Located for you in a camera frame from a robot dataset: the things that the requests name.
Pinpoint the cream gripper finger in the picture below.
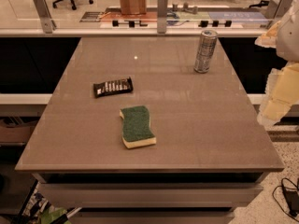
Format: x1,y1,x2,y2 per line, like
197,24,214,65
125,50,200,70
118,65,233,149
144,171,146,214
257,63,299,126
254,21,280,49

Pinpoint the silver redbull can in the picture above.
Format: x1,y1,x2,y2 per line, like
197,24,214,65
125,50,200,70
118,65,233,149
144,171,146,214
194,30,218,73

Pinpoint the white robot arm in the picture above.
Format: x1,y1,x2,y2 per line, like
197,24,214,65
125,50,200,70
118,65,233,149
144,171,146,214
255,0,299,126

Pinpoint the green yellow sponge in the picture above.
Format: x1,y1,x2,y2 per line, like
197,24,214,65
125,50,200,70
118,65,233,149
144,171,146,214
120,105,156,148

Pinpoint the brown cardboard box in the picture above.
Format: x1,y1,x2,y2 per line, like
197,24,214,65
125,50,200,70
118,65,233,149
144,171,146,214
120,0,147,15

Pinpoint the black snack bar wrapper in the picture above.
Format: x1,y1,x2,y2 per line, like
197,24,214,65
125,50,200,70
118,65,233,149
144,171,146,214
93,77,134,98

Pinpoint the upper grey drawer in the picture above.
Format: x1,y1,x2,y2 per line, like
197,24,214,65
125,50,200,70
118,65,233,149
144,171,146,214
38,183,263,208

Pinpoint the grey drawer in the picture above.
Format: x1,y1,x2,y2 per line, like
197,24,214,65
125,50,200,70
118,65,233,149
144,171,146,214
38,183,263,208
70,211,235,224

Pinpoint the lower grey drawer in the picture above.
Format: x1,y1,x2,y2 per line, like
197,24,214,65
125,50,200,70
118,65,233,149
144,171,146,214
70,211,235,224

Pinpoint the green bag on floor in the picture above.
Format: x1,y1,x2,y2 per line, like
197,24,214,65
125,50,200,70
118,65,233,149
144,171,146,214
37,208,66,224

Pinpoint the right metal bracket post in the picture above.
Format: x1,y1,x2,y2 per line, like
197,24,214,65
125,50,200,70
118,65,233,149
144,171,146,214
265,0,293,27

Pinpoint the metal bracket post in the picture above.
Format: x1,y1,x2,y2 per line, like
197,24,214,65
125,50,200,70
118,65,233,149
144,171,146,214
265,0,293,27
33,0,56,34
157,0,168,34

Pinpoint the black power adapter with cable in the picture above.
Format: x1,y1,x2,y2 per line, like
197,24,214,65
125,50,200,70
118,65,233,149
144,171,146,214
272,177,299,221

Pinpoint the middle metal bracket post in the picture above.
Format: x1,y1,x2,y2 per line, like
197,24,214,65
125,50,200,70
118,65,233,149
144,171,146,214
157,0,168,34

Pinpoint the left metal bracket post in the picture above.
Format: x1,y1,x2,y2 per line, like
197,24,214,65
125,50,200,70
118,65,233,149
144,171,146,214
33,0,56,34

